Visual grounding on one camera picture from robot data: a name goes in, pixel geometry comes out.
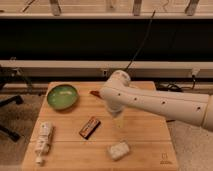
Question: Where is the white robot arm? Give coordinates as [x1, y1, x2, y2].
[100, 70, 213, 132]

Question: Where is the white tube bottle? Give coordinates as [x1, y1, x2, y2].
[35, 122, 54, 166]

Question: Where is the black orange eraser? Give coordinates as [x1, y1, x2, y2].
[79, 117, 101, 140]

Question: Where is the wooden cutting board table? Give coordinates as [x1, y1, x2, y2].
[21, 82, 178, 171]

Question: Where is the small red-brown object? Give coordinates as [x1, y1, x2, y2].
[90, 91, 101, 98]

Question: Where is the white sponge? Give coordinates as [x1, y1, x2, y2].
[107, 141, 130, 161]

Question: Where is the green bowl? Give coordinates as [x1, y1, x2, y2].
[47, 84, 79, 110]

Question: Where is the black office chair base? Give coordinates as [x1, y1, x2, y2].
[0, 66, 24, 142]

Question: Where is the black hanging cable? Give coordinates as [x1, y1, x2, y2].
[123, 9, 157, 72]

